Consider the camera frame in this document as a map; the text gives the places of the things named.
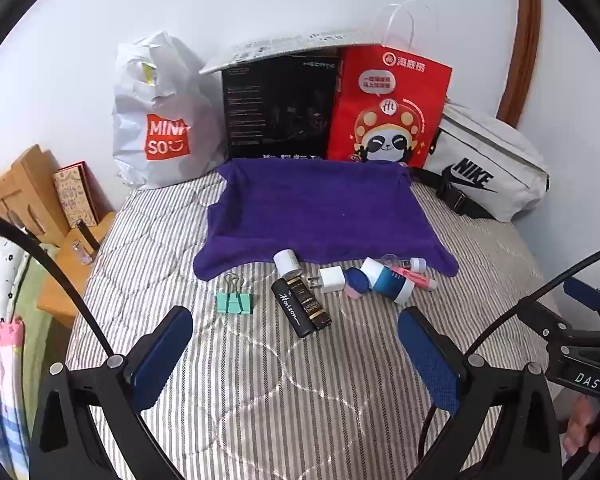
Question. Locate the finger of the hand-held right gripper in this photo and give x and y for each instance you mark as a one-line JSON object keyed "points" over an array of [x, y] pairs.
{"points": [[582, 292], [555, 327]]}

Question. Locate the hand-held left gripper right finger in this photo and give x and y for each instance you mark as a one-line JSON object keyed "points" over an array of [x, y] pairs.
{"points": [[427, 355]]}

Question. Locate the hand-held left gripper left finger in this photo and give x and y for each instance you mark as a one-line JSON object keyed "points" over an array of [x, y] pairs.
{"points": [[162, 350]]}

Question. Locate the pink and white pen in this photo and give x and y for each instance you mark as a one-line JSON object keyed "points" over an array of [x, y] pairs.
{"points": [[412, 277]]}

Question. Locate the blue and white bottle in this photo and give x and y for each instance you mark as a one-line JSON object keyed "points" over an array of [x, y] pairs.
{"points": [[387, 282]]}

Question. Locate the green binder clip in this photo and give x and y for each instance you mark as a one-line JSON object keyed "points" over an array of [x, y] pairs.
{"points": [[235, 302]]}

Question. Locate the small white adapter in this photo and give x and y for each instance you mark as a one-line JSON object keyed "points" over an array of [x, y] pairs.
{"points": [[418, 263]]}

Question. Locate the clear plastic cap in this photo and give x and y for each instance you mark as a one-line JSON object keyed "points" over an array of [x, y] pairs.
{"points": [[391, 260]]}

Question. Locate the pink blue-capped small container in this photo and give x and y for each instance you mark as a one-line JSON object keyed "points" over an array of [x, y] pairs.
{"points": [[356, 280]]}

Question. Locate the black and gold tube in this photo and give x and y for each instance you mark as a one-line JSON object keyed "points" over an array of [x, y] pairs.
{"points": [[316, 312]]}

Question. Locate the white charger plug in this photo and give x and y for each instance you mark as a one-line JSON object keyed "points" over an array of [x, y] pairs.
{"points": [[332, 280]]}

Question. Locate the black tube with white script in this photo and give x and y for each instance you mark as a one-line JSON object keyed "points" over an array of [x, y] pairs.
{"points": [[292, 310]]}

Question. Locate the white tape roll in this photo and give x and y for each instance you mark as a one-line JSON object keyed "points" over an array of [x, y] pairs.
{"points": [[286, 261]]}

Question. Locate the person's right hand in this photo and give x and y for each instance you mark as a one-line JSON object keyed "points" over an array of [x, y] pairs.
{"points": [[582, 425]]}

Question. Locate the wooden nightstand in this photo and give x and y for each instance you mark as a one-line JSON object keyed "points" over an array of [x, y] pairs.
{"points": [[60, 290]]}

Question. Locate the green cloth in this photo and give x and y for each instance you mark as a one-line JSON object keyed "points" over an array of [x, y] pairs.
{"points": [[40, 335]]}

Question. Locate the small clear bottle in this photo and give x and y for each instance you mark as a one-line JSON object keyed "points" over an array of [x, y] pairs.
{"points": [[82, 252]]}

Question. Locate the black stick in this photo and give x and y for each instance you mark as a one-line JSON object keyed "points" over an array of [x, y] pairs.
{"points": [[87, 235]]}

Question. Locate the pink and blue cloth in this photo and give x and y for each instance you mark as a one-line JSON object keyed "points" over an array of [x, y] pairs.
{"points": [[0, 385]]}

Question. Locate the white waist bag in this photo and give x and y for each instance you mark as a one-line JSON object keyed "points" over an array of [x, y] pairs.
{"points": [[485, 150]]}

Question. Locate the patterned notebook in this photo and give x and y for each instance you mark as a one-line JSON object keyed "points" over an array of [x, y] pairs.
{"points": [[75, 195]]}

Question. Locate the purple towel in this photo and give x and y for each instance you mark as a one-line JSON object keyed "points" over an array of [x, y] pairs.
{"points": [[320, 210]]}

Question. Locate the white dotted cloth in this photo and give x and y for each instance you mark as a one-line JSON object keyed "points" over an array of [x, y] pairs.
{"points": [[0, 270]]}

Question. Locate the brown wooden headboard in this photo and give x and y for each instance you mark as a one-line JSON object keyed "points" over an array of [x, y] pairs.
{"points": [[522, 60]]}

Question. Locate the white plastic shopping bag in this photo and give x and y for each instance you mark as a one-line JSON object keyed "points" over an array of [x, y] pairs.
{"points": [[130, 110]]}

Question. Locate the black headphone box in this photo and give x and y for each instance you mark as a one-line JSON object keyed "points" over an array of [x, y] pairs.
{"points": [[280, 110]]}

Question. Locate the red paper bag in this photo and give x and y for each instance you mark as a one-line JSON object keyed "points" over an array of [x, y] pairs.
{"points": [[405, 85]]}

